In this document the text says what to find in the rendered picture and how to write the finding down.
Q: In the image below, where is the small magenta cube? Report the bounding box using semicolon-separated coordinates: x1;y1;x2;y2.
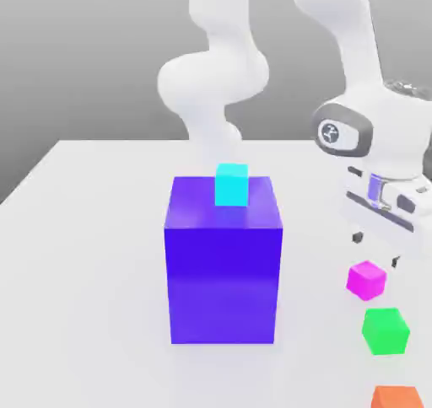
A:
345;260;388;303

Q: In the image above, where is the large purple box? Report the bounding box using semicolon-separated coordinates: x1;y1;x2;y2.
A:
164;175;284;346

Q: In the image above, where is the small green cube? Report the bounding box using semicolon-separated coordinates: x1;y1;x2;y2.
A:
361;307;412;357

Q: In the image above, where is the small cyan cube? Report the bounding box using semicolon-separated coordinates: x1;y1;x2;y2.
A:
214;163;250;208

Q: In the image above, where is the small orange cube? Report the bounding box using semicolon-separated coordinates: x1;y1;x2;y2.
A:
370;385;426;408

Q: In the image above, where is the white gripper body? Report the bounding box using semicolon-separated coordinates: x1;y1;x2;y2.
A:
341;186;432;249

